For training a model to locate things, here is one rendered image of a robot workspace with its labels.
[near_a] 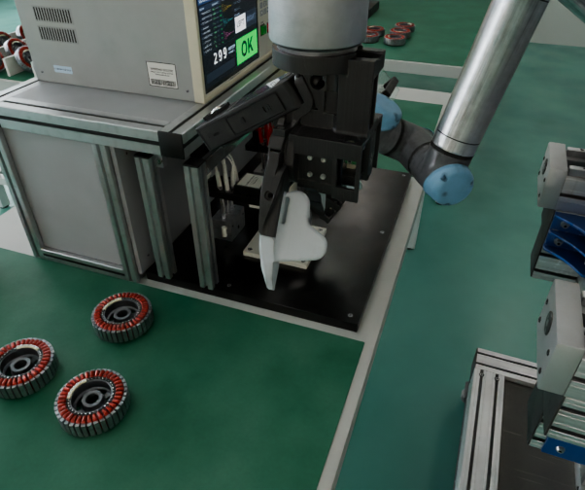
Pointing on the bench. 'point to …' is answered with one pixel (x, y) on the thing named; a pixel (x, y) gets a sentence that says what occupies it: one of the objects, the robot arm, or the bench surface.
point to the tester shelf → (114, 113)
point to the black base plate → (317, 308)
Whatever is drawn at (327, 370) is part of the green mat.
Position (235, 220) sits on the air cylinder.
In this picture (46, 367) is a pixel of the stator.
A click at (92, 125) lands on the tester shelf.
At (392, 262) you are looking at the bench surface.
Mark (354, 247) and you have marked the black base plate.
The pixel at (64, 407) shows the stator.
